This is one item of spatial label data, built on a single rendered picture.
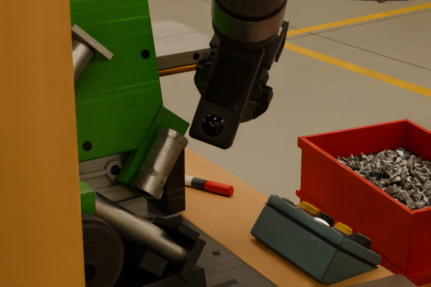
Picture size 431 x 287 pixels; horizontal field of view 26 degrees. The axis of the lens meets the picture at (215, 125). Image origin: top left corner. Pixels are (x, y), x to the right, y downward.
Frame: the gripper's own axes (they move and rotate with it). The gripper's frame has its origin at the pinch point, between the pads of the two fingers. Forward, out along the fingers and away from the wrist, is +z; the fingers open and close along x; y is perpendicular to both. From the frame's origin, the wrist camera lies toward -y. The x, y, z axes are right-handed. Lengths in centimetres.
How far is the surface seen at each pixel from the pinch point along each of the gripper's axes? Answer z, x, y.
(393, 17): 404, -11, 317
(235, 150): 253, 29, 116
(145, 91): -7.0, 9.0, -3.8
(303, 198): 40.9, -10.5, 12.3
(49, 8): -75, -4, -36
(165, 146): -6.2, 4.4, -8.9
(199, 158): 34.1, 6.8, 9.1
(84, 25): -13.7, 16.9, -2.3
